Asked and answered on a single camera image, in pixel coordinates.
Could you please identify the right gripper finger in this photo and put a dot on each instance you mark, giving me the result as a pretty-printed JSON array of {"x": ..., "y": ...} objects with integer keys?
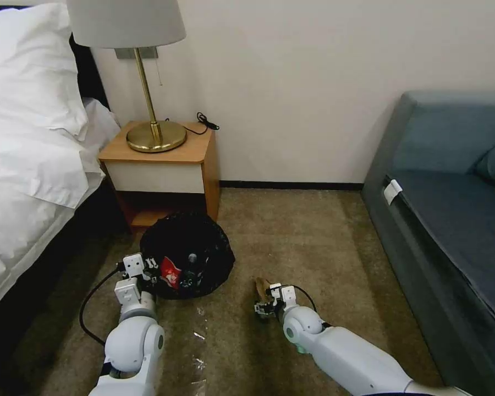
[
  {"x": 274, "y": 286},
  {"x": 264, "y": 314}
]

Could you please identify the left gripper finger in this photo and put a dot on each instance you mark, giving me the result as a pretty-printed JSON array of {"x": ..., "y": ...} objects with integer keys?
[
  {"x": 153, "y": 279},
  {"x": 152, "y": 262}
]

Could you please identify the black trash bin with bag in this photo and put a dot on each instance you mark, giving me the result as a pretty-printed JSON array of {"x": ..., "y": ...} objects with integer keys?
[{"x": 208, "y": 247}]

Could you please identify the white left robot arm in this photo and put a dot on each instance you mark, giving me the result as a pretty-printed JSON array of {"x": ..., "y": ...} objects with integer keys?
[{"x": 133, "y": 338}]

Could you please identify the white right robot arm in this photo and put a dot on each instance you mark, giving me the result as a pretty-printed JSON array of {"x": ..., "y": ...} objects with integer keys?
[{"x": 346, "y": 346}]

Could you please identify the red snack packet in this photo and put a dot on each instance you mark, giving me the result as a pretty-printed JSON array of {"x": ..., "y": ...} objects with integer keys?
[{"x": 171, "y": 272}]

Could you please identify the dark plastic bottle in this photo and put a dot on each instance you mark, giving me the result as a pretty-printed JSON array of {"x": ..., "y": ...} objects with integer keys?
[{"x": 192, "y": 270}]

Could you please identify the clear plastic wrapper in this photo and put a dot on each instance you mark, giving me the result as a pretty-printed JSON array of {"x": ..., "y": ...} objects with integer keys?
[{"x": 199, "y": 335}]

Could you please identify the wooden nightstand with white drawer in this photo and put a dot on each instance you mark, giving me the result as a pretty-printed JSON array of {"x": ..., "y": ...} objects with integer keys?
[{"x": 161, "y": 163}]

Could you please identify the black baseboard strip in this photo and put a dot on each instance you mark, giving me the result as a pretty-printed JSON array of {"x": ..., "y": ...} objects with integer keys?
[{"x": 291, "y": 182}]

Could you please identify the white duvet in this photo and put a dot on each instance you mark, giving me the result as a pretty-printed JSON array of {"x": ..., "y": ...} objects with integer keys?
[{"x": 29, "y": 198}]

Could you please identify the white sofa tag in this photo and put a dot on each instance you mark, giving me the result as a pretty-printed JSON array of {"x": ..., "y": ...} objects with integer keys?
[{"x": 393, "y": 191}]

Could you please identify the small white pillow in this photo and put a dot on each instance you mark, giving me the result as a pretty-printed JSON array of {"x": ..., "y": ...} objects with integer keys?
[{"x": 103, "y": 117}]

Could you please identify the blue-grey sofa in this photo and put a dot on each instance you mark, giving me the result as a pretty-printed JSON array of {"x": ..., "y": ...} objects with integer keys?
[{"x": 445, "y": 198}]

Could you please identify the large white pillow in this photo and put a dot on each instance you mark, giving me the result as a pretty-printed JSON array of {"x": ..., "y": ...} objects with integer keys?
[{"x": 24, "y": 70}]

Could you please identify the brass lamp with grey shade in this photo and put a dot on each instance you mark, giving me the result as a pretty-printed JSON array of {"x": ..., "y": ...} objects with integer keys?
[{"x": 126, "y": 20}]

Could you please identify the black bed frame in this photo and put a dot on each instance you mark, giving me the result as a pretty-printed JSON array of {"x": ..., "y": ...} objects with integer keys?
[{"x": 45, "y": 297}]

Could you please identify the silver wall plate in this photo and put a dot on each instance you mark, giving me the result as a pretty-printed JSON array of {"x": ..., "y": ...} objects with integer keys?
[{"x": 123, "y": 53}]

